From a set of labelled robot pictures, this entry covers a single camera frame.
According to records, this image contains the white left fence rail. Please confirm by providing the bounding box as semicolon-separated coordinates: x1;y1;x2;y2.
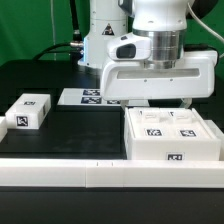
0;116;7;142

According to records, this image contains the white tagged block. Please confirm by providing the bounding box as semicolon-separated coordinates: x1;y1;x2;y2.
5;93;51;129

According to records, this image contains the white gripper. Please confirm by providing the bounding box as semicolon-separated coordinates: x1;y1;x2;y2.
100;50;217;110

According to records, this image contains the black thick cable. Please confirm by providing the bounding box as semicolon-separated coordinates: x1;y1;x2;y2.
32;0;85;61

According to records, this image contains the thin white cable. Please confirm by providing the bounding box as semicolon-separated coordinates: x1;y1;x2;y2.
49;0;56;61

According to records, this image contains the white right fence rail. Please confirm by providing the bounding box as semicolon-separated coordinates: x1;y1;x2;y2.
205;120;224;162

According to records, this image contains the white fence rail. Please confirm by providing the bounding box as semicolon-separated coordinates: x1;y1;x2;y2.
205;120;224;162
0;116;7;142
0;158;224;188

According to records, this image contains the white front fence rail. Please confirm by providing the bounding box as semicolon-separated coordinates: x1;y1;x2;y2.
0;158;224;188

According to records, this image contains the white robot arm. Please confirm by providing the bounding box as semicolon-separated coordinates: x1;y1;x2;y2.
79;0;220;107

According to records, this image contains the white small door part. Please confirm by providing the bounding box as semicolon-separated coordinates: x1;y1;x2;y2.
159;107;214;138
129;108;170;138

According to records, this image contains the white flat tagged top panel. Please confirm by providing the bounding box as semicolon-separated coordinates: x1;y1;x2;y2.
58;88;120;106

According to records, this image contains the white cabinet body box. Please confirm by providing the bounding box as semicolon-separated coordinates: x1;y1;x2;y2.
124;108;221;161

